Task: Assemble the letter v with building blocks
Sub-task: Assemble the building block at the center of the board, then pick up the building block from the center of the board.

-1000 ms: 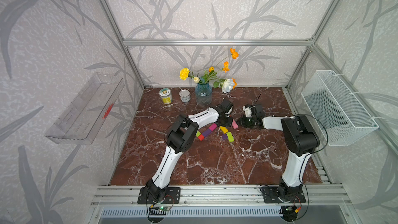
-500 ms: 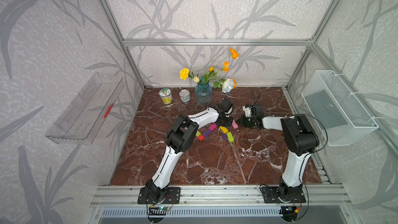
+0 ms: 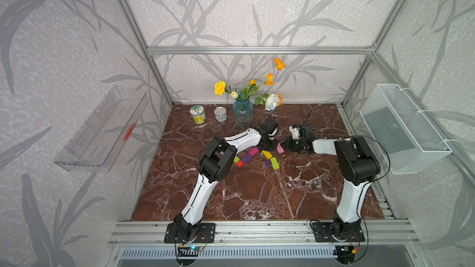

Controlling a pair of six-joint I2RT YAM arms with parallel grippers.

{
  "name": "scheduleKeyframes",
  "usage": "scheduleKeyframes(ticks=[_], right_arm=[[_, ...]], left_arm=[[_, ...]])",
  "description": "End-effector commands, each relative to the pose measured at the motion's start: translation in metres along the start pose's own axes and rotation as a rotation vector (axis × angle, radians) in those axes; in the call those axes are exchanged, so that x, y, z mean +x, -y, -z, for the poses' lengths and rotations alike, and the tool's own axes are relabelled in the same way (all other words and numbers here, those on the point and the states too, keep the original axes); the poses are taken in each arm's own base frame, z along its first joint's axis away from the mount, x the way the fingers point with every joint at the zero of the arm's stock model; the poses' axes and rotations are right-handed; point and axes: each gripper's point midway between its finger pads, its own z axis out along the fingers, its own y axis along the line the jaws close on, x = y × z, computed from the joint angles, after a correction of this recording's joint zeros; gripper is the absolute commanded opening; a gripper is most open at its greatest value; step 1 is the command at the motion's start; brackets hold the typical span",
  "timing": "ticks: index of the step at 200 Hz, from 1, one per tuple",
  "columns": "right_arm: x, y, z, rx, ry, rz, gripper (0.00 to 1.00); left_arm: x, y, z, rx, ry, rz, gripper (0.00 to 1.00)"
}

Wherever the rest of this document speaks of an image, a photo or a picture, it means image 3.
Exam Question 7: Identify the aluminium frame post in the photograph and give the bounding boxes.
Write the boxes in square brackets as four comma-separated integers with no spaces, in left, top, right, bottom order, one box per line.
[118,0,174,107]

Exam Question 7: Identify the blue glass vase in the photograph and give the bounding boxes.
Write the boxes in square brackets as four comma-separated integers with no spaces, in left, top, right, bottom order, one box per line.
[233,99,254,126]

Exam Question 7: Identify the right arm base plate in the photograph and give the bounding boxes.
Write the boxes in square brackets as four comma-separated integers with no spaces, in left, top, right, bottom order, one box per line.
[310,220,366,243]

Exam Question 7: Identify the small red block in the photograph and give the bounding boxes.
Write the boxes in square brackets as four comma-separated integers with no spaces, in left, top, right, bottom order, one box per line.
[236,160,244,168]

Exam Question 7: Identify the yellow green tin can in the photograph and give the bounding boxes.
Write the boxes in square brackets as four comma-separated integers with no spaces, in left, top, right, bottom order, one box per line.
[190,105,206,125]

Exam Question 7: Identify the clear plastic wall shelf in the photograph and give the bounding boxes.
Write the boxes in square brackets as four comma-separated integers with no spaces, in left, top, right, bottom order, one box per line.
[53,86,149,173]

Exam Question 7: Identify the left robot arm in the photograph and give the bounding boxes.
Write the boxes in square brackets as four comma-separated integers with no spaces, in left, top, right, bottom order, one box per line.
[173,117,278,239]

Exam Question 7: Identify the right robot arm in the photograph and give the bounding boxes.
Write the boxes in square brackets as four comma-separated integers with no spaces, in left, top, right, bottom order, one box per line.
[285,124,381,242]

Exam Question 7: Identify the circuit board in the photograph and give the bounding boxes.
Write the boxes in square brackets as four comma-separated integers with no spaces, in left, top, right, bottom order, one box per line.
[333,245,359,265]
[177,245,206,257]

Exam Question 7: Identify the white wire mesh basket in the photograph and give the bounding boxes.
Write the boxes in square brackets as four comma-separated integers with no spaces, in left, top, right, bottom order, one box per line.
[360,84,452,174]

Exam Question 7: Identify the magenta block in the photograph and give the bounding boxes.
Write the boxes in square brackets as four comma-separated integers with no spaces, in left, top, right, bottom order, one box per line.
[249,147,259,156]

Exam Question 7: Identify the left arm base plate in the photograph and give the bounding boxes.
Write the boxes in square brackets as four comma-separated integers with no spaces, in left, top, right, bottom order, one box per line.
[164,222,216,244]

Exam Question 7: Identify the light pink block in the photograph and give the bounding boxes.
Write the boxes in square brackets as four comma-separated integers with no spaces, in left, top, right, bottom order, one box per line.
[276,143,284,154]

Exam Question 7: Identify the right circuit board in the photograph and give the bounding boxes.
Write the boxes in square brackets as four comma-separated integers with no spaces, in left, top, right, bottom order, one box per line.
[333,245,359,265]

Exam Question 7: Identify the left circuit board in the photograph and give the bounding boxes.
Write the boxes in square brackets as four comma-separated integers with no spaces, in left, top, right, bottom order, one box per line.
[177,245,206,257]

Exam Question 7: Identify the yellow block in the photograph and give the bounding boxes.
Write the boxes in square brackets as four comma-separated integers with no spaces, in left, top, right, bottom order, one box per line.
[262,150,273,159]

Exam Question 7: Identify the yellow orange flower bouquet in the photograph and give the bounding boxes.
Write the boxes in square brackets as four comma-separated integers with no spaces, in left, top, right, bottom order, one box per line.
[214,58,286,111]

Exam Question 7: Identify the large purple block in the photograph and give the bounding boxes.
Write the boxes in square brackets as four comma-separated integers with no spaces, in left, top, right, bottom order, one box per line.
[241,153,253,164]

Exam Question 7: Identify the white tin can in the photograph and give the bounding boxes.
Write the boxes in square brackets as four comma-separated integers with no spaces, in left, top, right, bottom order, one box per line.
[214,106,228,122]

